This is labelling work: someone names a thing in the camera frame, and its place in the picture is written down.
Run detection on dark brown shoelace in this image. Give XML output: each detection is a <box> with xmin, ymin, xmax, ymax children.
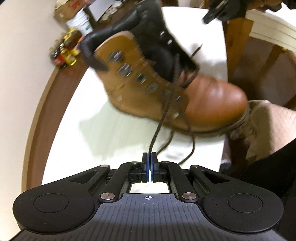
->
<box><xmin>148</xmin><ymin>44</ymin><xmax>202</xmax><ymax>166</ymax></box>

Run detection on brown leather work boot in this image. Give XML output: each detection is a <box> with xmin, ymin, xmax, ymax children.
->
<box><xmin>79</xmin><ymin>1</ymin><xmax>248</xmax><ymax>135</ymax></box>

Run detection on black jacket sleeve forearm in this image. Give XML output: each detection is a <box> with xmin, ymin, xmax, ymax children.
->
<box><xmin>220</xmin><ymin>140</ymin><xmax>295</xmax><ymax>240</ymax></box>

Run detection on shoes on floor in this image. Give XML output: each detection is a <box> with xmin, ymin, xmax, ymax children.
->
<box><xmin>99</xmin><ymin>0</ymin><xmax>126</xmax><ymax>23</ymax></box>

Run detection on white dining table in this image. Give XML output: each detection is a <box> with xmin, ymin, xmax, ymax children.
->
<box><xmin>223</xmin><ymin>10</ymin><xmax>295</xmax><ymax>109</ymax></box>

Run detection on beige quilted chair cushion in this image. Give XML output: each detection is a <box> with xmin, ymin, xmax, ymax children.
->
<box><xmin>228</xmin><ymin>100</ymin><xmax>295</xmax><ymax>168</ymax></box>

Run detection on white plastic bucket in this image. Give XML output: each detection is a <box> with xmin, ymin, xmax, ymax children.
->
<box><xmin>66</xmin><ymin>9</ymin><xmax>93</xmax><ymax>36</ymax></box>

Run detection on cooking oil bottles cluster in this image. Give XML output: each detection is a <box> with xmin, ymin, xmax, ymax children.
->
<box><xmin>49</xmin><ymin>28</ymin><xmax>83</xmax><ymax>68</ymax></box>

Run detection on cardboard box with hat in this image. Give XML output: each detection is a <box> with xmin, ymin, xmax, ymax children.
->
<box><xmin>54</xmin><ymin>0</ymin><xmax>87</xmax><ymax>22</ymax></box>

